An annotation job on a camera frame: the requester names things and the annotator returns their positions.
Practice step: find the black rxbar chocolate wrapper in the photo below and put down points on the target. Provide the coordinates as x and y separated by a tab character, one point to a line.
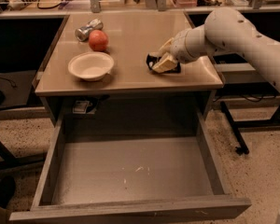
150	60

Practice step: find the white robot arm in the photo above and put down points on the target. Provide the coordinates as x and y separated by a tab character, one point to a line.
224	30

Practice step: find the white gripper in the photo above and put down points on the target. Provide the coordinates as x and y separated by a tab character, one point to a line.
179	48

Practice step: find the white paper bowl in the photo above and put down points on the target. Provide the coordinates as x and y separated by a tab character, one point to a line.
91	66

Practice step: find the white label tag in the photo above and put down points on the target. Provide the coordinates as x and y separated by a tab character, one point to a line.
80	107

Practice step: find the black chair base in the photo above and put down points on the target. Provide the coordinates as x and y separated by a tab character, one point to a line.
9	161

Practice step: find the silver soda can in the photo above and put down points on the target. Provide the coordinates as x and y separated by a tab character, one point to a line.
82	33

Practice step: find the black table leg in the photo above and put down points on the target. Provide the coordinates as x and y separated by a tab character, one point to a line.
242	148

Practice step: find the grey counter cabinet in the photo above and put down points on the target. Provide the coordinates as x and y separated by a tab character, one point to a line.
132	36

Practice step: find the black shoe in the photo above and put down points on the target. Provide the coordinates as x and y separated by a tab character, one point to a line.
7	190

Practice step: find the grey open drawer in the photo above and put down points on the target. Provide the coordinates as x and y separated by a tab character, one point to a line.
128	178

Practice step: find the red apple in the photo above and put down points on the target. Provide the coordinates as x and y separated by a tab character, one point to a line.
98	40

